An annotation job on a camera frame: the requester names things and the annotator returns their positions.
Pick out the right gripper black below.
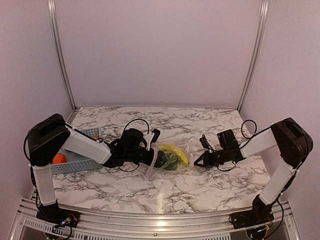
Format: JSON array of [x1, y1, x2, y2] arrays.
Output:
[[193, 148, 229, 168]]

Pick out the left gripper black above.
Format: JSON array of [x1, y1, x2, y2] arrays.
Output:
[[125, 147, 172, 168]]

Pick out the dark green fake vegetable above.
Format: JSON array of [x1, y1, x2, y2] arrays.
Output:
[[164, 155, 180, 171]]

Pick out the yellow fake banana bunch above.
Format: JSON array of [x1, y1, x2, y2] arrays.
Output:
[[160, 143, 190, 168]]

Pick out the clear zip top bag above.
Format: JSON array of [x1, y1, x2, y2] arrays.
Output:
[[143, 140, 196, 181]]

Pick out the fake orange fruit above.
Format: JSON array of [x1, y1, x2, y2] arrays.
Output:
[[53, 153, 67, 165]]

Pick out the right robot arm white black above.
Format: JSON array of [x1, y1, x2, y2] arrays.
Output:
[[193, 117, 314, 224]]

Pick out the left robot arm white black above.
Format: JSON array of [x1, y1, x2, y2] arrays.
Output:
[[23, 113, 168, 223]]

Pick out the light blue plastic basket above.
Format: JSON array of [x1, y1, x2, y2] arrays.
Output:
[[46, 126, 110, 174]]

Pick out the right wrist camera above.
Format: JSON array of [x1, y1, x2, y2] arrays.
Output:
[[199, 134, 215, 153]]

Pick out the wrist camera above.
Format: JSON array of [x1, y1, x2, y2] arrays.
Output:
[[144, 128, 161, 151], [199, 134, 215, 153]]

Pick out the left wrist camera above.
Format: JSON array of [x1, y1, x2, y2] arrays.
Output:
[[144, 128, 161, 151]]

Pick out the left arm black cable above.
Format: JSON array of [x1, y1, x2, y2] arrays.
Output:
[[109, 118, 151, 173]]

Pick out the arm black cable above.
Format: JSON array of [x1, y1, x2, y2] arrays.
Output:
[[109, 118, 151, 173], [216, 119, 258, 172]]

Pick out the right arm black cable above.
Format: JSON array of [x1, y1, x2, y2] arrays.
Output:
[[216, 119, 258, 172]]

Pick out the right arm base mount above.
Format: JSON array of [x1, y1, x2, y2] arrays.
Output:
[[228, 196, 274, 229]]

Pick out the front aluminium rail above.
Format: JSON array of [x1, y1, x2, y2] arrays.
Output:
[[14, 197, 293, 240]]

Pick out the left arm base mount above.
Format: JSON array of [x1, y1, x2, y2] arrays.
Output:
[[36, 199, 80, 228]]

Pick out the right aluminium frame post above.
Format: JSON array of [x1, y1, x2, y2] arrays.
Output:
[[237, 0, 270, 113]]

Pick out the aluminium frame post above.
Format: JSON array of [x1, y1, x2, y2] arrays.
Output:
[[48, 0, 77, 112], [237, 0, 270, 113]]

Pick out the left aluminium frame post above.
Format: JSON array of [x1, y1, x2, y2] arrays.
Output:
[[48, 0, 77, 112]]

